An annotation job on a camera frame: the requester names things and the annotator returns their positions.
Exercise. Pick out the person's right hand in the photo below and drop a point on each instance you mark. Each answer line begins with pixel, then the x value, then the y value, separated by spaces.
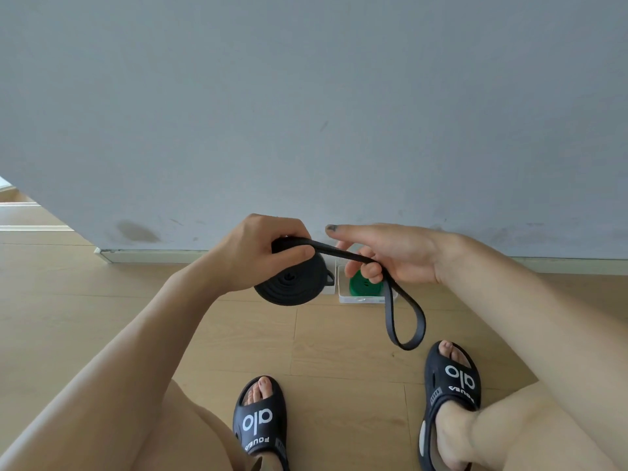
pixel 407 255

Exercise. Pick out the person's left hand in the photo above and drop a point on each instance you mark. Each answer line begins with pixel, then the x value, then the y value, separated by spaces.
pixel 240 259

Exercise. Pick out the person's left thumb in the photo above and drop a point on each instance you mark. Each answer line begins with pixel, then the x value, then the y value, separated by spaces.
pixel 294 259

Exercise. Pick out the black resistance band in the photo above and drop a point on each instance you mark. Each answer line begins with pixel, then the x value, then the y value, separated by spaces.
pixel 294 284

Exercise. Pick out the person's left forearm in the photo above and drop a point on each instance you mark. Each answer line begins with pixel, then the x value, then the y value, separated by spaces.
pixel 122 362

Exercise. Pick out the person's right forearm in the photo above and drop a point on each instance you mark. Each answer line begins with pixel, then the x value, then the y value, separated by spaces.
pixel 535 318

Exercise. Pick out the green rolled resistance band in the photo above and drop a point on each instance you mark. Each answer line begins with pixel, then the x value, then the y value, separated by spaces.
pixel 364 286

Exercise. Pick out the clear plastic storage box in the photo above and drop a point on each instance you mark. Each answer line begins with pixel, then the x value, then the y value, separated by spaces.
pixel 365 300

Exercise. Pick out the person's left foot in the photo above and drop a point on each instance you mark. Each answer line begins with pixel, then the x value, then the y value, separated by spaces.
pixel 259 389

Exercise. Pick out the person's foot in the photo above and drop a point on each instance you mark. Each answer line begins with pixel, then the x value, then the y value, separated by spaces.
pixel 456 431
pixel 259 389

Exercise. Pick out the white baseboard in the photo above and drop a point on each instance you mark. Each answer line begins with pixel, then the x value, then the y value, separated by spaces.
pixel 147 256

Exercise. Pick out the person's left black slide sandal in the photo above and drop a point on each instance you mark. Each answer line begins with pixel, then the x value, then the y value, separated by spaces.
pixel 260 426

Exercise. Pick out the person's black slide sandal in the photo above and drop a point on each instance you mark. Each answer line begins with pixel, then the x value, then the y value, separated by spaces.
pixel 260 426
pixel 454 380

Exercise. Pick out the person's right black slide sandal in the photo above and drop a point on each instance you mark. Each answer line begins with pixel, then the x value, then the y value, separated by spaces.
pixel 454 380

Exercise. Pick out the person's left leg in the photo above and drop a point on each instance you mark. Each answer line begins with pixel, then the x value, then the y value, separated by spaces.
pixel 191 441

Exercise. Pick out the person's leg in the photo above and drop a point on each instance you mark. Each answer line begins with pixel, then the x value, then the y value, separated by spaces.
pixel 530 431
pixel 191 441

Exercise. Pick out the person's right foot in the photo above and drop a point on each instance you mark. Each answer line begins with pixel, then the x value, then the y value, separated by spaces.
pixel 456 431

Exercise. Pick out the white door threshold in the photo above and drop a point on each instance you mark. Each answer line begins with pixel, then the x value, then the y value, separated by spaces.
pixel 29 228

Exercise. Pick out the person's right leg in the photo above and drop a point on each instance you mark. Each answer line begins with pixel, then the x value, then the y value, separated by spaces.
pixel 530 431

